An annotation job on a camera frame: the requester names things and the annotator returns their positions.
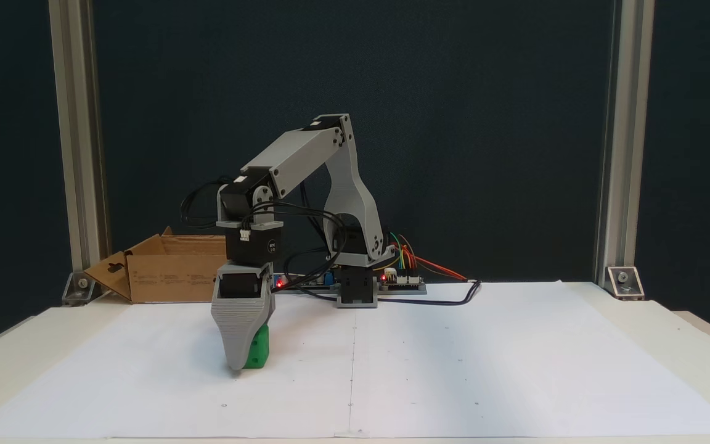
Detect brown cardboard box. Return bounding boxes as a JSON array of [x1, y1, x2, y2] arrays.
[[84, 226, 231, 304]]

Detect coloured jumper wires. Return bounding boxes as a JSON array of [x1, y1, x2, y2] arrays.
[[386, 231, 422, 276]]

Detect green dice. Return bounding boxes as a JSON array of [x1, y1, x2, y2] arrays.
[[242, 323, 270, 370]]

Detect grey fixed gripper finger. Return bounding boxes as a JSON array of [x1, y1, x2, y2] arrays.
[[210, 296, 277, 372]]

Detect blue circuit board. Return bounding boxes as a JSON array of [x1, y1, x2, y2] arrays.
[[274, 266, 338, 292]]

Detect small board with jumper wires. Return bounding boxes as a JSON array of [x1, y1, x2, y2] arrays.
[[380, 267, 426, 290]]

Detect black arm motor cable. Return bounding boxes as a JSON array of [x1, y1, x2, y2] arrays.
[[181, 178, 234, 230]]

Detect grey metal corner bracket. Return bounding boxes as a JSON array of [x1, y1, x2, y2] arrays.
[[605, 266, 646, 302], [61, 270, 98, 306]]

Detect grey aluminium frame post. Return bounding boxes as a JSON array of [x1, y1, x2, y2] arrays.
[[49, 0, 111, 290], [594, 0, 656, 286]]

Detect red orange wire pair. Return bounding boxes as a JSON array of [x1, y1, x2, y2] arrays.
[[414, 253, 471, 283]]

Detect white paper sheet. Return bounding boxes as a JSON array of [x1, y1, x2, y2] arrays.
[[0, 281, 710, 440]]

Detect black gripper motor cable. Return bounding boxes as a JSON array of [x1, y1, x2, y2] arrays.
[[241, 202, 348, 292]]

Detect black cable with white connector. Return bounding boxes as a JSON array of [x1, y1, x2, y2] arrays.
[[293, 279, 483, 307]]

